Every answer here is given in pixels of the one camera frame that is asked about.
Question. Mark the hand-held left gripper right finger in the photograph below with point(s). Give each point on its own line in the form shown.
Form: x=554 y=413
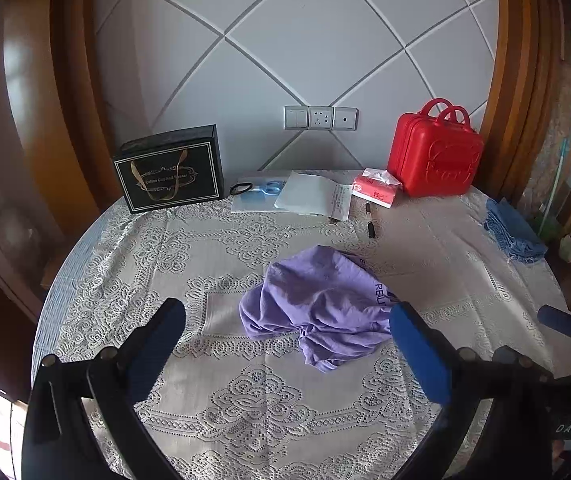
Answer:
x=420 y=355

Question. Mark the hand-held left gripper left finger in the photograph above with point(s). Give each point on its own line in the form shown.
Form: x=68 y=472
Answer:
x=153 y=352

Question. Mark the purple shirt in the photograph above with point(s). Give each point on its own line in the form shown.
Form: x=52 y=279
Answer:
x=315 y=305

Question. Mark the blue cloth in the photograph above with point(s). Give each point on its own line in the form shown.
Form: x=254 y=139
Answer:
x=513 y=232

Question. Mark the cream lace tablecloth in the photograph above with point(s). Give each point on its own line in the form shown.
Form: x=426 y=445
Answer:
x=225 y=270

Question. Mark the black pen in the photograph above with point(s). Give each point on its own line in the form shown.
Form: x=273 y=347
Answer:
x=370 y=222

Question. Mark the red tissue pack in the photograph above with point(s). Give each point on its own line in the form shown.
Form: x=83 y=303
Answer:
x=373 y=191

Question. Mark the white paper sheet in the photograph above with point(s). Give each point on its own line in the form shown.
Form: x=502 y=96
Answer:
x=310 y=195

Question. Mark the red small suitcase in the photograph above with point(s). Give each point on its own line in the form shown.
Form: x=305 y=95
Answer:
x=433 y=155

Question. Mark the blue scissors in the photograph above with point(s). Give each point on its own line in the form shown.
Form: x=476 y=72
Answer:
x=268 y=188

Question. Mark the white round-hole wall socket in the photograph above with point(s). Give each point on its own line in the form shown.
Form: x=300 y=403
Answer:
x=345 y=120

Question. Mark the white five-hole wall socket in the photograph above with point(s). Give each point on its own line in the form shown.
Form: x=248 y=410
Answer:
x=321 y=118

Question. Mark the white wall switch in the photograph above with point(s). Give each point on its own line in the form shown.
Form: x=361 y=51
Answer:
x=296 y=117

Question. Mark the wooden arch frame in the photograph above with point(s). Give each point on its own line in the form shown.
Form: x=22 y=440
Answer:
x=73 y=70

